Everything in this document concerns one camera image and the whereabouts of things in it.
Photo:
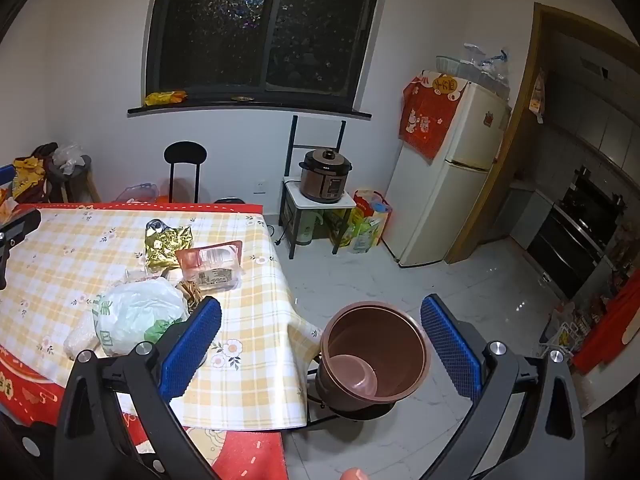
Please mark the brown electric pressure cooker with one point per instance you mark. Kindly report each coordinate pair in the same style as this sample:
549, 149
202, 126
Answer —
325, 175

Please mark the gold foil wrapper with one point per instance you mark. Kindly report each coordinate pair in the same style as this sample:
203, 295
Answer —
167, 252

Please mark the red hanging cloth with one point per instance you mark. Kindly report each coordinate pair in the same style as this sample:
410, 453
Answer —
607, 330

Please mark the cream refrigerator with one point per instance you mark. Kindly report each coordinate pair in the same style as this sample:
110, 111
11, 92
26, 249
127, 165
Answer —
450, 195

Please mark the clear plastic tub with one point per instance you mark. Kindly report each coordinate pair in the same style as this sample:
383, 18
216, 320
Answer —
137, 193

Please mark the white foam net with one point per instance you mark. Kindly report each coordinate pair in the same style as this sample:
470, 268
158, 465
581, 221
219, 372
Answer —
80, 342

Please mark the crumpled clear plastic bag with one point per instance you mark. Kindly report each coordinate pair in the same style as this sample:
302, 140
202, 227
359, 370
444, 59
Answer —
67, 156

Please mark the white wall socket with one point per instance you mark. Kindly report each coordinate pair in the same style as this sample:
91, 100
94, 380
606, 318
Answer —
259, 187

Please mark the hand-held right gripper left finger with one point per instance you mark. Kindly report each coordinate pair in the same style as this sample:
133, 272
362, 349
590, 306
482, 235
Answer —
192, 345

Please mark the wooden door frame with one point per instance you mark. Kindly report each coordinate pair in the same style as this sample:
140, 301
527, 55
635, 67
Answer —
522, 110

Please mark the black metal stand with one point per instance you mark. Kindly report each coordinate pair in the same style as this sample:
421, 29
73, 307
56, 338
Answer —
312, 410

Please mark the dark window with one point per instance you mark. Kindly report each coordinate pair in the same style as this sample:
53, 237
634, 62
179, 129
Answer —
260, 25

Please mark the red printed cloth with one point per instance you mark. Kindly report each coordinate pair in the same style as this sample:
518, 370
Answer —
427, 115

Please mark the wooden stool dark seat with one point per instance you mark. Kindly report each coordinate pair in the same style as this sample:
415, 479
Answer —
75, 177

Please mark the clear plastic bags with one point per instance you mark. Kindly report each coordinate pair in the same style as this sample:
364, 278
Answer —
490, 70

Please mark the yellow snack packet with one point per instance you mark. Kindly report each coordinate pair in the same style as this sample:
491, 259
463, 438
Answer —
165, 97

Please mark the white basin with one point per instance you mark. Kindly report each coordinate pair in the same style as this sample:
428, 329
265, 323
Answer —
452, 65

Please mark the black kitchen stove oven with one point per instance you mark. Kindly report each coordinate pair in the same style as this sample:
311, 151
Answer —
575, 240

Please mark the brown paper bag red print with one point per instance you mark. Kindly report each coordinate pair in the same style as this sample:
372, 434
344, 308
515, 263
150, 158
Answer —
189, 292

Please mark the small metal dish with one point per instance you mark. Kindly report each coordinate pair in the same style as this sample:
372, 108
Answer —
243, 98

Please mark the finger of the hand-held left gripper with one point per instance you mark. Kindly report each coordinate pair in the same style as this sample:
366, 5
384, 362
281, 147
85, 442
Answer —
22, 225
3, 270

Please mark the red fridge magnet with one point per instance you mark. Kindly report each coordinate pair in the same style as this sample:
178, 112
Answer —
487, 120

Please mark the hanging small bag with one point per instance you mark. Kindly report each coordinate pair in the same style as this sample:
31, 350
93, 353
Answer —
537, 97

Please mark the pale green jug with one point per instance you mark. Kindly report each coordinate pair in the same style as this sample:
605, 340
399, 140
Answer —
311, 227

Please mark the orange snack packets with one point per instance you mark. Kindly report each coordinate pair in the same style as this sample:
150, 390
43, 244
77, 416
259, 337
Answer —
7, 202

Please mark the yellow checked tablecloth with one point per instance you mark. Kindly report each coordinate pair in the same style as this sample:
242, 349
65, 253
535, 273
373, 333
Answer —
75, 260

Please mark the brown plastic trash bin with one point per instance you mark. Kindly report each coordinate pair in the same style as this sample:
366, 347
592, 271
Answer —
372, 355

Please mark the black window sill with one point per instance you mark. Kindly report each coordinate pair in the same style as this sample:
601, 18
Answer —
300, 110

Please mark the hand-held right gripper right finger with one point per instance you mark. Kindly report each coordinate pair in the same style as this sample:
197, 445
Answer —
450, 345

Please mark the red clear plastic tray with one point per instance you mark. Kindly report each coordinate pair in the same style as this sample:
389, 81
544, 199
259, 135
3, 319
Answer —
212, 267

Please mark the green printed shopping bag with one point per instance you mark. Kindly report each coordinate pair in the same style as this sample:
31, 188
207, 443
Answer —
370, 220

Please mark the black round-back chair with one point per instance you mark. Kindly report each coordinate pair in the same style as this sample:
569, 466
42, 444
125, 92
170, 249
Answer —
185, 152

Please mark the yellow snack bags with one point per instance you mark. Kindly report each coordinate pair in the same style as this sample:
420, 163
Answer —
27, 175

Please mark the white plastic bag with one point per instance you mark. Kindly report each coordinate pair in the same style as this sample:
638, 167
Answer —
132, 315

